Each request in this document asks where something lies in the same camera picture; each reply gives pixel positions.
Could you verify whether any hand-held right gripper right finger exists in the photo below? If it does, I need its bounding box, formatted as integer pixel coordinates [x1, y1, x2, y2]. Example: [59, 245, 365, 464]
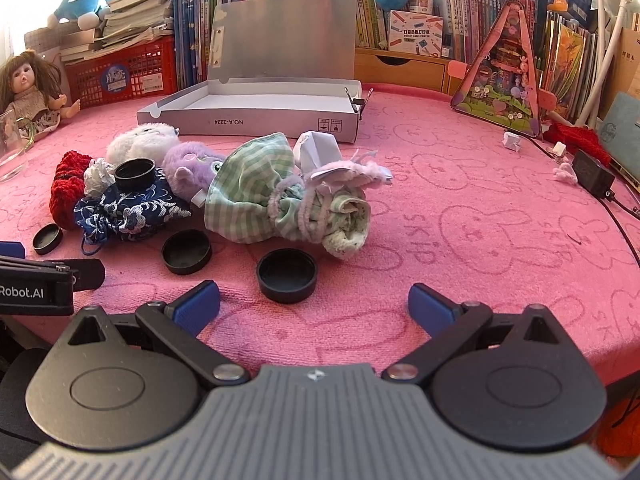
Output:
[382, 282, 566, 383]

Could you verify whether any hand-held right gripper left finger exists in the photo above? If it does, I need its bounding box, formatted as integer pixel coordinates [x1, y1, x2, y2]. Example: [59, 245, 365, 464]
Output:
[67, 280, 251, 387]

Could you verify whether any small black cap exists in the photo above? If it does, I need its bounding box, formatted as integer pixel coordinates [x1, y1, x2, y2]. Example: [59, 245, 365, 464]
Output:
[32, 225, 64, 256]

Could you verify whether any black round lid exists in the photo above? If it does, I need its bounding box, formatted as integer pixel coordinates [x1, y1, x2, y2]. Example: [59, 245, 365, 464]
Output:
[161, 230, 213, 276]
[256, 249, 319, 304]

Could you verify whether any blue floral drawstring pouch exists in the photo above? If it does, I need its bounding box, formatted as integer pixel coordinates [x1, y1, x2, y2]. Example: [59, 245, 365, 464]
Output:
[74, 167, 193, 258]

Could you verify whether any red knitted pouch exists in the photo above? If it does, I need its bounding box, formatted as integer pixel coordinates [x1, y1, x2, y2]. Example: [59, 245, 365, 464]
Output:
[49, 150, 93, 231]

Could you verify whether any black round cap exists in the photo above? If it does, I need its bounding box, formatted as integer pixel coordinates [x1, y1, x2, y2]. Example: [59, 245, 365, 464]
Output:
[114, 157, 157, 192]

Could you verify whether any green checkered cloth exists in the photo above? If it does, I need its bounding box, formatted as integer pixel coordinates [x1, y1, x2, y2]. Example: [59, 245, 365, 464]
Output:
[204, 132, 373, 261]

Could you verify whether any purple plush toy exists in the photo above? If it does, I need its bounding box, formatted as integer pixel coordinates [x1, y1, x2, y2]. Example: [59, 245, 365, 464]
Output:
[161, 141, 226, 206]

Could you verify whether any pale lilac fuzzy ribbon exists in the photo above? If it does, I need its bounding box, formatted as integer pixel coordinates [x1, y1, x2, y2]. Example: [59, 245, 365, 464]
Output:
[305, 150, 395, 193]

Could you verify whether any silver grey file box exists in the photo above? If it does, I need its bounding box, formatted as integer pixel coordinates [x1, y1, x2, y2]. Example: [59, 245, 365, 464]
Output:
[136, 0, 362, 145]

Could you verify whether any pink rabbit-print towel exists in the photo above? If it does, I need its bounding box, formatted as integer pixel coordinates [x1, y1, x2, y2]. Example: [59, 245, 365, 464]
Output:
[0, 82, 640, 461]

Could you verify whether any brown-haired doll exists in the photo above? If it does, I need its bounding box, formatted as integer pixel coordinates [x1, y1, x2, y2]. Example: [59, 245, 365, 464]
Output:
[0, 49, 82, 141]

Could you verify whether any black power adapter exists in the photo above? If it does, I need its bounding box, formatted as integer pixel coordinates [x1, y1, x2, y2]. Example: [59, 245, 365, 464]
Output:
[571, 149, 617, 200]

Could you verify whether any red plastic basket with sticker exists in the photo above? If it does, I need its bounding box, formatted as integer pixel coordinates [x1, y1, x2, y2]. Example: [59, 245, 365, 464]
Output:
[64, 35, 177, 110]

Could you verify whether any grey grid paper bag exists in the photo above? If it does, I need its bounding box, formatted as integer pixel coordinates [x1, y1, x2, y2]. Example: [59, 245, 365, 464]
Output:
[24, 25, 96, 61]

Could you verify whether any black binder clip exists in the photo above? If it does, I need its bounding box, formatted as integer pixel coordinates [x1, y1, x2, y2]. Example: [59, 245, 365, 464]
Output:
[345, 87, 375, 122]

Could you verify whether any red knitted cloth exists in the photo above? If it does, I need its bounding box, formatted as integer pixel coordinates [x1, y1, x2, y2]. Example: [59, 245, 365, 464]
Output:
[542, 122, 613, 166]

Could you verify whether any orange bag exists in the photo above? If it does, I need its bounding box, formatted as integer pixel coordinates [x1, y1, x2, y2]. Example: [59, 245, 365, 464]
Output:
[595, 395, 640, 458]

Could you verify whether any triangular pink toy house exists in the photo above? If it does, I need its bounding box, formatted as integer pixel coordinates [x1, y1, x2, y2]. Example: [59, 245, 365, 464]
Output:
[448, 0, 558, 140]

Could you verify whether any wooden drawer unit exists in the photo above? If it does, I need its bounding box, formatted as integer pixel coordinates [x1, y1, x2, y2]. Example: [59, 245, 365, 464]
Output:
[354, 47, 466, 96]

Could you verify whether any blue and white plush toy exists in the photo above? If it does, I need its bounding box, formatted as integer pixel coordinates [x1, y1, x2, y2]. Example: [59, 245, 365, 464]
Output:
[46, 0, 116, 31]

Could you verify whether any row of blue workbooks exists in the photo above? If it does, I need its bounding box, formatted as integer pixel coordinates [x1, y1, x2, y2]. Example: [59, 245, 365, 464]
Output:
[172, 0, 241, 91]

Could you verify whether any stack of worn books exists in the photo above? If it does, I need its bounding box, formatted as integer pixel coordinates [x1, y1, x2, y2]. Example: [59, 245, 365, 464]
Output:
[59, 0, 176, 63]

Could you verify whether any teal notebook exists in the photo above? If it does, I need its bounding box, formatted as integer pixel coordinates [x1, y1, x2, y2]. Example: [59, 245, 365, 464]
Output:
[597, 91, 640, 171]

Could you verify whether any white printed carton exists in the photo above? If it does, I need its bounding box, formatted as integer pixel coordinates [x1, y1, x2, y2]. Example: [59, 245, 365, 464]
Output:
[387, 10, 445, 58]

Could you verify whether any row of colourful thin books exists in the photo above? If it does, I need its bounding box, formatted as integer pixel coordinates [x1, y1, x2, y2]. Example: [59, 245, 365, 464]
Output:
[542, 10, 601, 121]

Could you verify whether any row of upright books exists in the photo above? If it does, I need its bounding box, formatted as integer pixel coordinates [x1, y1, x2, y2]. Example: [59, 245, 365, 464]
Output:
[240, 0, 551, 63]

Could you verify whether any brown notebook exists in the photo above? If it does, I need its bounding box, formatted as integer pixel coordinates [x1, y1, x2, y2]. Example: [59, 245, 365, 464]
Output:
[597, 27, 640, 121]

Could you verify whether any white pole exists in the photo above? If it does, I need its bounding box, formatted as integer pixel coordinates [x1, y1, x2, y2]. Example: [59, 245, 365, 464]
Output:
[580, 0, 638, 128]

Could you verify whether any black cable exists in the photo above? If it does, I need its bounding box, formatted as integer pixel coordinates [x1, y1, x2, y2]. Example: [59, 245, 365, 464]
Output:
[602, 187, 640, 261]

